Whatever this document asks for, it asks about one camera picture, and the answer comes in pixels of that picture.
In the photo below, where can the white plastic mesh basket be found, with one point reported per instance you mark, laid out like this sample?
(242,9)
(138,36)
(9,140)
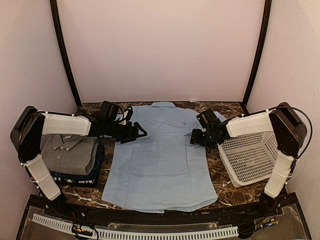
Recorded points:
(251,158)

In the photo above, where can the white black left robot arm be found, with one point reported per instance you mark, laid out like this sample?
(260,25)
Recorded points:
(33,124)

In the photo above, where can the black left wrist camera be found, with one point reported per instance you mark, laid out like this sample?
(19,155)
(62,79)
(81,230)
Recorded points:
(111,112)

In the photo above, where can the black left frame post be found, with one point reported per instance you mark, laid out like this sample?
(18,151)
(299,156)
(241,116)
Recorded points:
(63,51)

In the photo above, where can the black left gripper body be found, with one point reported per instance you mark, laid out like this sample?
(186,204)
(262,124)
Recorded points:
(120,133)

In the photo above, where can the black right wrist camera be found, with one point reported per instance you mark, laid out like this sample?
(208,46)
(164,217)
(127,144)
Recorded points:
(208,119)

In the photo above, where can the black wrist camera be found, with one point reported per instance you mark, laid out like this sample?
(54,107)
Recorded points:
(111,112)
(208,119)

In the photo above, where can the black right frame post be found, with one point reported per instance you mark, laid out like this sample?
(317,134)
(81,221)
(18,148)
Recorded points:
(258,53)

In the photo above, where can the black frame post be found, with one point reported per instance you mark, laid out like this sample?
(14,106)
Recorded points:
(258,53)
(63,51)

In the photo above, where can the folded grey button shirt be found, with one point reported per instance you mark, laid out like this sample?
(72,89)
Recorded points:
(70,154)

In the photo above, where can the white slotted cable duct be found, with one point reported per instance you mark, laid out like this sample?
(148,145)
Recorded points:
(121,231)

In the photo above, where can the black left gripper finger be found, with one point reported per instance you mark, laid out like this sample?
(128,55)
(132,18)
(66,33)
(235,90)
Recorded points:
(138,131)
(130,138)

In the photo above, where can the black front rail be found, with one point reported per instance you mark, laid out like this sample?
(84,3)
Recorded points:
(88,206)

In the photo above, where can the folded navy plaid shirt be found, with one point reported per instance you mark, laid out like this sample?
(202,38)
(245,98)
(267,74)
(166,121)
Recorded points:
(99,157)

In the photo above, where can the light blue long sleeve shirt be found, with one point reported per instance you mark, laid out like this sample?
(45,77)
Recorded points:
(163,170)

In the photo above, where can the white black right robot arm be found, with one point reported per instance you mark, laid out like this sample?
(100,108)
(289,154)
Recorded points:
(289,129)

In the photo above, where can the folded black printed shirt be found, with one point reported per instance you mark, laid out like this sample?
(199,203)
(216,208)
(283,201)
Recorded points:
(92,183)

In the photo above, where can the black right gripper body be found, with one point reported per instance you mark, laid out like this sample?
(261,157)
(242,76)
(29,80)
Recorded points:
(208,140)

